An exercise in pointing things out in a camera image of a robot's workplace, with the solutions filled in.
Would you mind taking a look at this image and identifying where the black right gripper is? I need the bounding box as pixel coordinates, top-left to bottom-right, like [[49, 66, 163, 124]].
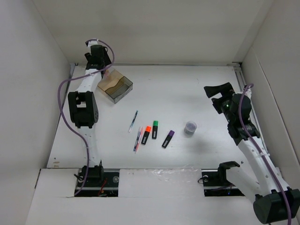
[[204, 82, 236, 123]]

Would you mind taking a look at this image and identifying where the small purple glitter jar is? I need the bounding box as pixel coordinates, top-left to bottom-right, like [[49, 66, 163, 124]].
[[184, 121, 197, 135]]

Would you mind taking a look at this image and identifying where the blue clear pen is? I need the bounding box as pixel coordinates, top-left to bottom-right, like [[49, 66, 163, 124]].
[[128, 110, 138, 133]]

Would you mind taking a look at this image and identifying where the green cap highlighter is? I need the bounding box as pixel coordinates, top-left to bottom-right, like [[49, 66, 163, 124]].
[[152, 120, 158, 139]]

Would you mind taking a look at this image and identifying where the pink clear pen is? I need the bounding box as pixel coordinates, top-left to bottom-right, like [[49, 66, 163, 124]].
[[134, 127, 143, 153]]

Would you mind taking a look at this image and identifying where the orange cap highlighter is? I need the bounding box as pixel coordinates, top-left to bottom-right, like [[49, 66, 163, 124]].
[[141, 126, 151, 145]]

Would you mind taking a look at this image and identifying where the pink glitter bottle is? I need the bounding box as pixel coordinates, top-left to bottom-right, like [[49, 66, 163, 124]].
[[104, 70, 110, 77]]

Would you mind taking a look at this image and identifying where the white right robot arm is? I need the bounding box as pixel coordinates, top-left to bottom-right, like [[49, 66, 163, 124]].
[[204, 82, 300, 225]]

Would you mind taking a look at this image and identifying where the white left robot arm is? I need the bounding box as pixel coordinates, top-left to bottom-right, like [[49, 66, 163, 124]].
[[68, 39, 111, 168]]

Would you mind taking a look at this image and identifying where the smoky acrylic organizer box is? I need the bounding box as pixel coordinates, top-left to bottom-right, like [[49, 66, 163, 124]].
[[97, 68, 133, 104]]

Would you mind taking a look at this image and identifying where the purple cap highlighter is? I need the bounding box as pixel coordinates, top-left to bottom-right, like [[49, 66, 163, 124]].
[[162, 130, 175, 149]]

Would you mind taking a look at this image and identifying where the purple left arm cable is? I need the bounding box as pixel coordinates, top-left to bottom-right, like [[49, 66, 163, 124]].
[[57, 40, 115, 196]]

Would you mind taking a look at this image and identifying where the aluminium rail right edge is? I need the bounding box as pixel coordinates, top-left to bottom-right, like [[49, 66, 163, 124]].
[[233, 63, 268, 150]]

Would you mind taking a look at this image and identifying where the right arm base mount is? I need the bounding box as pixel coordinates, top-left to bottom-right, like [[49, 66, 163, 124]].
[[198, 161, 244, 197]]

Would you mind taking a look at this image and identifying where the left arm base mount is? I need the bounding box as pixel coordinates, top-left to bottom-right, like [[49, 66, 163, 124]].
[[74, 165, 120, 197]]

